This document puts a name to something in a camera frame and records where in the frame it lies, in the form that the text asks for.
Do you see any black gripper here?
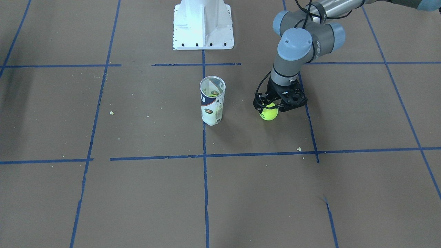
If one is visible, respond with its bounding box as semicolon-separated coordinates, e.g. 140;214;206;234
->
253;78;308;112

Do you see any yellow-green tennis ball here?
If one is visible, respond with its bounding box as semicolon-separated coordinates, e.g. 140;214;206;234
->
259;103;279;121

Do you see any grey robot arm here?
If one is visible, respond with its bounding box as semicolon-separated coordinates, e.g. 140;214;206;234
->
253;0;373;114

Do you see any clear tennis ball can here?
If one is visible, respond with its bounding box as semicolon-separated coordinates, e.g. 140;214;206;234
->
199;76;226;126

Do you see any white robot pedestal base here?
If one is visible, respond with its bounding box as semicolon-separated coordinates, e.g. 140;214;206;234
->
172;0;235;50

